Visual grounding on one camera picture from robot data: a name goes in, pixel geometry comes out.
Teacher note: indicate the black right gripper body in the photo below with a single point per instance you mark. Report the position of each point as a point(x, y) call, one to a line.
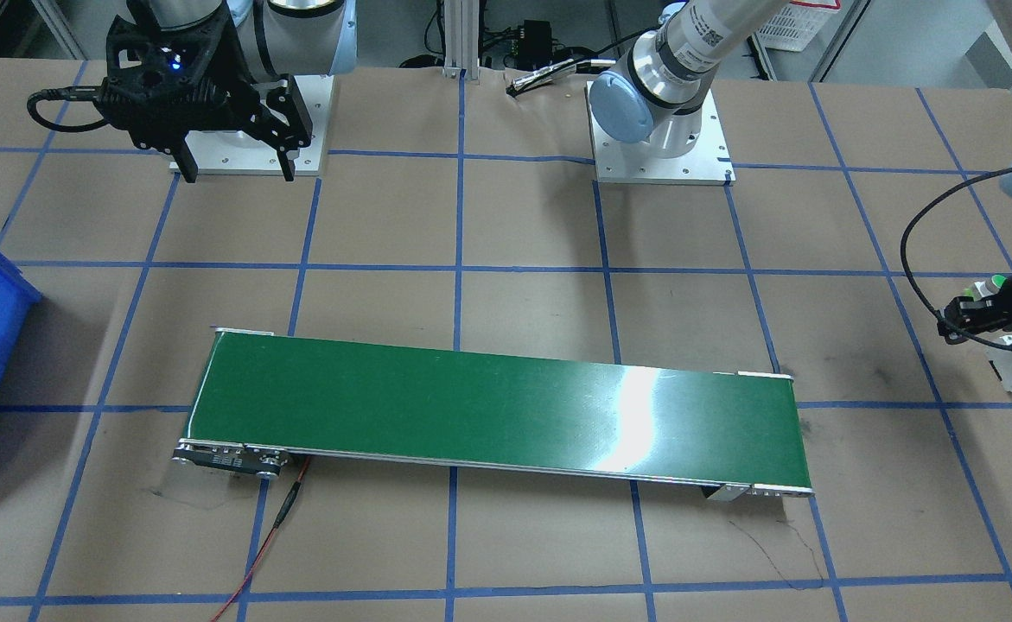
point(290, 111)

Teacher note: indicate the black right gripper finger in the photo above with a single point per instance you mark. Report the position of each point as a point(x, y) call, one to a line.
point(286, 154)
point(185, 162)

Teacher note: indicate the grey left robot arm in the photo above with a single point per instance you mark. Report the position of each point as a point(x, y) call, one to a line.
point(668, 70)

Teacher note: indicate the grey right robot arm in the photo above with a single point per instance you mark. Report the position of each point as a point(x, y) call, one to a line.
point(309, 42)

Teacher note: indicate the green push button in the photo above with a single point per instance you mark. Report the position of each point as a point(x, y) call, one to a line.
point(987, 287)

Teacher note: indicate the green conveyor belt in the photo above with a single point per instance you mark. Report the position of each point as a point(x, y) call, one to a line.
point(263, 397)

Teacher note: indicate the white plastic basket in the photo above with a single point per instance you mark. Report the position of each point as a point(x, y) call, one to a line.
point(793, 28)

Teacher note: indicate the aluminium frame post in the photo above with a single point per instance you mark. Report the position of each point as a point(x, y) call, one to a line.
point(462, 23)

